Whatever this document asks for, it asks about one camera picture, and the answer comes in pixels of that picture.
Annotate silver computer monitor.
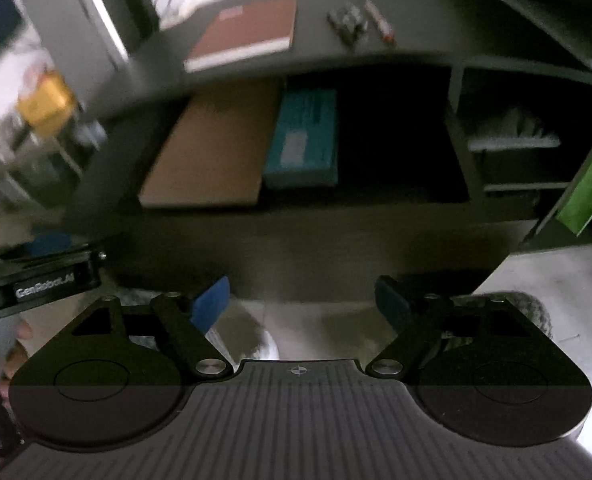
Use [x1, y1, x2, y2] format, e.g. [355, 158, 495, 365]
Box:
[21, 0, 128, 105]

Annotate brown notebook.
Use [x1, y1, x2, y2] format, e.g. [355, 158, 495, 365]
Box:
[184, 0, 297, 73]
[138, 81, 276, 208]

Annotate red white marker pen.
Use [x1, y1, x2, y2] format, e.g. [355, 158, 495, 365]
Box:
[364, 0, 395, 44]

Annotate black pen left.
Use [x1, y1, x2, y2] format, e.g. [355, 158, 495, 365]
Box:
[327, 8, 355, 48]

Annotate brown notebook in drawer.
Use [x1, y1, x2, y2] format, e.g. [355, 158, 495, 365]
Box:
[138, 81, 276, 208]

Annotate yellow box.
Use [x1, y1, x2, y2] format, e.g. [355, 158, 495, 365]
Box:
[16, 70, 78, 139]

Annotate green folder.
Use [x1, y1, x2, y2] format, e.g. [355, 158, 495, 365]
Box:
[556, 161, 592, 236]

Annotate white papers on shelf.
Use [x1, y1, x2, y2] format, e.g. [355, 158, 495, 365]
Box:
[467, 108, 561, 153]

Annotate black silver pen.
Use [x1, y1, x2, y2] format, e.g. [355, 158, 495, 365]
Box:
[343, 3, 369, 36]

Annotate person's hand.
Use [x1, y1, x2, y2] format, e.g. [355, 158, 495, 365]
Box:
[0, 316, 33, 401]

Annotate black desk drawer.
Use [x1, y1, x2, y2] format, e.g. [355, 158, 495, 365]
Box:
[64, 61, 539, 302]

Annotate teal box in drawer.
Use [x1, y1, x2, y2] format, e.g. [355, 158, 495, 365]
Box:
[263, 91, 337, 188]

